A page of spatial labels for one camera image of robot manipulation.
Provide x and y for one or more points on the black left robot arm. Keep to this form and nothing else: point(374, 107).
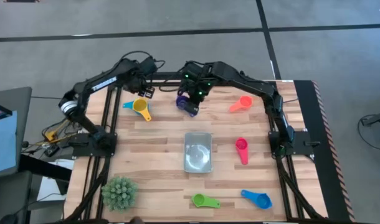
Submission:
point(99, 82)

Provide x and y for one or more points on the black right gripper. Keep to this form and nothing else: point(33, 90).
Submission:
point(196, 81)

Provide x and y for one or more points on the grey plastic basket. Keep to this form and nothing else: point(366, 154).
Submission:
point(197, 152)

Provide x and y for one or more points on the green spiky ball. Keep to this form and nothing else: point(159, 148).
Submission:
point(119, 193)

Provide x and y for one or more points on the yellow measuring cup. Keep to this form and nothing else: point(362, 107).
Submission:
point(140, 105)

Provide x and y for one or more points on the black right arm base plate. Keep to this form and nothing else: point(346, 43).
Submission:
point(303, 143)

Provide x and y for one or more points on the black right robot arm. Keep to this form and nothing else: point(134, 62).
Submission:
point(249, 82)

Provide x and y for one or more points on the pink measuring cup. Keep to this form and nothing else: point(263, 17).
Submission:
point(241, 144)

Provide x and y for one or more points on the green measuring cup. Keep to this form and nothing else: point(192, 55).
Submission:
point(198, 199)

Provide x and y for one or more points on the blue measuring cup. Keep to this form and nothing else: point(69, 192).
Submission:
point(263, 200)

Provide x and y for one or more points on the white box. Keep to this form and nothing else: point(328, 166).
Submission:
point(51, 186)

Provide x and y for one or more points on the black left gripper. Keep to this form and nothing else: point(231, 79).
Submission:
point(143, 73)

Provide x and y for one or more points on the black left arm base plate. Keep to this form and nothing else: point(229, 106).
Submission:
point(84, 147)

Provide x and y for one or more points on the teal measuring cup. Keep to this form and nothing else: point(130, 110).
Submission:
point(127, 105)

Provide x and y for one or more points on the blue fabric panel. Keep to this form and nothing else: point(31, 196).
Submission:
point(3, 146)

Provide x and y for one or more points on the purple measuring cup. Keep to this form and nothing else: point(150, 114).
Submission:
point(181, 104)

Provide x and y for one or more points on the grey desk top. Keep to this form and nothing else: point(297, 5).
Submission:
point(18, 99)

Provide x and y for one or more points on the black metal table frame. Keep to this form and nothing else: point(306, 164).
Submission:
point(240, 84)

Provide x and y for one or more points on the orange measuring cup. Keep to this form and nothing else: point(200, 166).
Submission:
point(246, 101)

